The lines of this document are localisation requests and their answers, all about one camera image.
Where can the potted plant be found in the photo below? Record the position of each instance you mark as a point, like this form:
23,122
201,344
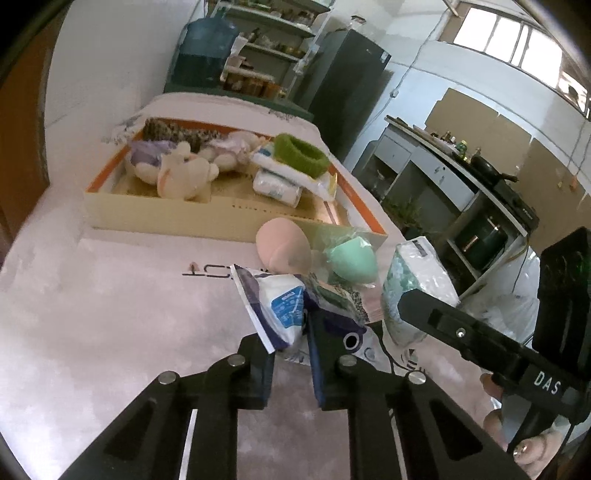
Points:
406,212

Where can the brown wooden door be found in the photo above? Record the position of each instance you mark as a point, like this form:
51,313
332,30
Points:
18,138

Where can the green patterned tissue pack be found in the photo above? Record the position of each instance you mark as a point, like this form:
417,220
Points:
411,286

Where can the black gas stove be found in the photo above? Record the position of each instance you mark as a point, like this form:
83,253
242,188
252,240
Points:
512,198

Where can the person's right hand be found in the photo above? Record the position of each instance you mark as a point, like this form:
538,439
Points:
531,452

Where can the white plush toy purple dress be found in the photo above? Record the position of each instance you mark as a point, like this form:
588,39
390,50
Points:
231,147

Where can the metal shelf rack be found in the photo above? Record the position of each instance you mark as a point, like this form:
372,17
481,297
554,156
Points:
277,37

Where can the grey counter cabinet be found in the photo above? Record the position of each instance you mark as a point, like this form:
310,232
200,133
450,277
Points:
415,157

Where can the green makeup sponge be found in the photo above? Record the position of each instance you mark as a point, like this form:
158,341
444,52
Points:
351,261

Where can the pink makeup sponge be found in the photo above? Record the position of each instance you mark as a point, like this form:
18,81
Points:
281,247

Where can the blue water jug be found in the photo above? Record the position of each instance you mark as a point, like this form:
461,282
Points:
203,46

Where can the row of condiment bottles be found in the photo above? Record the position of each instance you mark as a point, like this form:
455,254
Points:
455,145

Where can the dark refrigerator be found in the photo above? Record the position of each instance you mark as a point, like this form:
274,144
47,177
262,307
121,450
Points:
341,78

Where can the orange rimmed cardboard box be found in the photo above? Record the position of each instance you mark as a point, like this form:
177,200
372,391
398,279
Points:
161,217

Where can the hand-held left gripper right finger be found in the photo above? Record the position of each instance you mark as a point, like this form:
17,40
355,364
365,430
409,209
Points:
323,369

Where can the dark green pot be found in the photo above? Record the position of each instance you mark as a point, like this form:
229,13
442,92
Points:
480,240

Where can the leopard print cloth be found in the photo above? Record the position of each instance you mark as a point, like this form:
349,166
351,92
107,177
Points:
175,131

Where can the barred window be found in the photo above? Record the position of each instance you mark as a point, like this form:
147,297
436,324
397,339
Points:
512,41

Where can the white tissue pack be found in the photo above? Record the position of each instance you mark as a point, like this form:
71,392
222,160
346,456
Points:
277,184

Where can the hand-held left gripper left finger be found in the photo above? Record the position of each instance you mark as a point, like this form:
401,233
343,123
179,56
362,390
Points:
265,378

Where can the amber food jars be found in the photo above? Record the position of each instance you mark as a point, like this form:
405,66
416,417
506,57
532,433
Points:
249,83

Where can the dark patterned packet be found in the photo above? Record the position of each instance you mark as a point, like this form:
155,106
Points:
337,295

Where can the white plastic bag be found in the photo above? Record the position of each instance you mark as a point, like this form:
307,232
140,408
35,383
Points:
503,314

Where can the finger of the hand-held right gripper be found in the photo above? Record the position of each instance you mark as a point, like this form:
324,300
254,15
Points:
438,318

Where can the white blue tissue packet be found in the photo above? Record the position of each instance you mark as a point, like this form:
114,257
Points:
281,309

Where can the black wok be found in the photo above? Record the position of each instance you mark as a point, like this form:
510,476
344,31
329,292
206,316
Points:
487,168

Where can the cardboard wall panel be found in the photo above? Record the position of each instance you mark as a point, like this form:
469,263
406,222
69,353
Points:
512,131
457,110
554,170

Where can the flat white wipes packet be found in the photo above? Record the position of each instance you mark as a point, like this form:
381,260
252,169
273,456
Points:
318,184

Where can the green knitted band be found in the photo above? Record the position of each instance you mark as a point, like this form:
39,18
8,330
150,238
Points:
300,154

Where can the white plush rabbit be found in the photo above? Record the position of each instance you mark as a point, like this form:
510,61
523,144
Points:
182,175

